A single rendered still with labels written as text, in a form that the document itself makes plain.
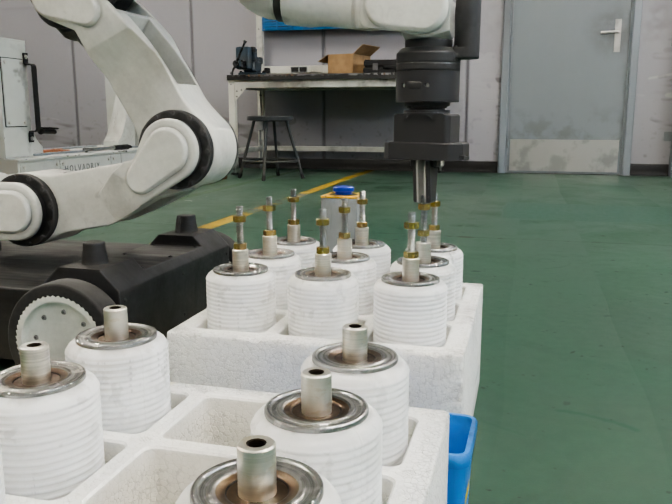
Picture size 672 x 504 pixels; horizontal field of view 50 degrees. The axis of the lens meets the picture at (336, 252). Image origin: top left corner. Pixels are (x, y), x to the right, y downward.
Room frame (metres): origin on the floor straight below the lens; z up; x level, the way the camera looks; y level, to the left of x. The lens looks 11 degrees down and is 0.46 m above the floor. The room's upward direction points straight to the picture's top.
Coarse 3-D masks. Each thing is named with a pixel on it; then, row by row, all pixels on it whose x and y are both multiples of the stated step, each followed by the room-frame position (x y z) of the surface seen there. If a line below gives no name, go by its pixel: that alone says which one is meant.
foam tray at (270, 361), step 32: (480, 288) 1.16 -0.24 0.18; (192, 320) 0.97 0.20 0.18; (480, 320) 1.15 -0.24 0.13; (192, 352) 0.91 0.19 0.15; (224, 352) 0.90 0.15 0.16; (256, 352) 0.89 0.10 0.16; (288, 352) 0.87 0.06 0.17; (416, 352) 0.83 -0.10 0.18; (448, 352) 0.83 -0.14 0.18; (480, 352) 1.19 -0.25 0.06; (224, 384) 0.90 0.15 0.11; (256, 384) 0.89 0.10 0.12; (288, 384) 0.87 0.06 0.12; (416, 384) 0.83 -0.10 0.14; (448, 384) 0.82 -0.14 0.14
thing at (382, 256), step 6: (336, 246) 1.17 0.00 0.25; (384, 246) 1.16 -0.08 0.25; (366, 252) 1.13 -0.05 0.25; (372, 252) 1.13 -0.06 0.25; (378, 252) 1.13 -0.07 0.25; (384, 252) 1.14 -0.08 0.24; (372, 258) 1.13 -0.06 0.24; (378, 258) 1.13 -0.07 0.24; (384, 258) 1.14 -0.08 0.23; (390, 258) 1.16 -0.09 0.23; (378, 264) 1.13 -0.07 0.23; (384, 264) 1.14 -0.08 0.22; (390, 264) 1.16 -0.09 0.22; (378, 270) 1.13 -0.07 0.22; (384, 270) 1.14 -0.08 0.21; (378, 276) 1.13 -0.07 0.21
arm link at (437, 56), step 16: (464, 0) 1.00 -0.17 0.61; (480, 0) 1.00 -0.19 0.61; (448, 16) 0.99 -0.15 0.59; (464, 16) 1.00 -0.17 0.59; (480, 16) 1.01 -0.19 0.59; (448, 32) 0.99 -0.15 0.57; (464, 32) 1.00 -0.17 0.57; (416, 48) 0.99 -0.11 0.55; (432, 48) 0.99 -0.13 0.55; (448, 48) 0.99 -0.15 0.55; (464, 48) 1.00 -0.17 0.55; (400, 64) 1.01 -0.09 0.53; (416, 64) 0.99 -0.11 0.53; (432, 64) 0.98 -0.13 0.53; (448, 64) 0.99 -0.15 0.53
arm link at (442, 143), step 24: (408, 72) 0.99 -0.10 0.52; (432, 72) 0.98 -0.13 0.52; (456, 72) 1.00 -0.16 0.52; (408, 96) 0.99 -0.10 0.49; (432, 96) 0.98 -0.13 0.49; (456, 96) 1.00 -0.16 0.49; (408, 120) 1.01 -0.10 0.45; (432, 120) 0.99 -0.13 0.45; (456, 120) 1.01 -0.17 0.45; (384, 144) 1.05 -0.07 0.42; (408, 144) 1.01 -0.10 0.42; (432, 144) 0.99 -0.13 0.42; (456, 144) 0.98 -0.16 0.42
